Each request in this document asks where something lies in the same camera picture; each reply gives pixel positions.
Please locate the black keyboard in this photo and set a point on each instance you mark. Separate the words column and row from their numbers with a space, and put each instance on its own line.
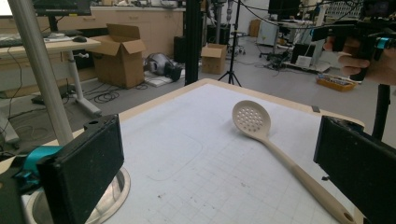
column 11, row 41

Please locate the white grid mat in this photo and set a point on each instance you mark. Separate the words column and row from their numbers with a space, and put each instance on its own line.
column 186, row 155

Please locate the large cardboard box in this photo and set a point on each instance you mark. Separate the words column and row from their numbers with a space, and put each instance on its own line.
column 118, row 65

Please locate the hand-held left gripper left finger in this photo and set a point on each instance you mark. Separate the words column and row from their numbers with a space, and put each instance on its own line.
column 81, row 168

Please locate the dark tape piece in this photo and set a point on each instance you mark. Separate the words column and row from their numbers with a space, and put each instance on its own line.
column 315, row 109

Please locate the black computer mouse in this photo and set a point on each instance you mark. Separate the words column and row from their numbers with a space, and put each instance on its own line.
column 79, row 39

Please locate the black tripod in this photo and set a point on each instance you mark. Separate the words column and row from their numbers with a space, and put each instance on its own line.
column 232, row 53

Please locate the white desk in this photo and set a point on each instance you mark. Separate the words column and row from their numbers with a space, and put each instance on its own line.
column 56, row 46

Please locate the black stand post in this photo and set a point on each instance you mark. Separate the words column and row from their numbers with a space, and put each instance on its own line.
column 381, row 112

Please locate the white flat board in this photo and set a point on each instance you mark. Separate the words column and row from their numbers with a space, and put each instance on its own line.
column 158, row 81

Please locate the yellow tray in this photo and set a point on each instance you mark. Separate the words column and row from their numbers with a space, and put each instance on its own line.
column 336, row 83

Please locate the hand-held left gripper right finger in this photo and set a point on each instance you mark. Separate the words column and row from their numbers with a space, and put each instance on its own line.
column 358, row 168

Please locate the beige slotted spoon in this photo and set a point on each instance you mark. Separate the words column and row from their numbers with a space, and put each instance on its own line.
column 249, row 119

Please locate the small cardboard box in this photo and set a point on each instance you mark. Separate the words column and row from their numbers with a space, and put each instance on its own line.
column 213, row 60

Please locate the black monitor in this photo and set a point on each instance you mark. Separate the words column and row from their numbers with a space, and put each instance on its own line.
column 62, row 6

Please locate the black frame post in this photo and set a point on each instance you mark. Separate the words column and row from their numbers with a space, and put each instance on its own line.
column 193, row 40

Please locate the silver grey appliance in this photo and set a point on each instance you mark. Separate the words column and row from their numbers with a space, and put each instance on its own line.
column 158, row 63

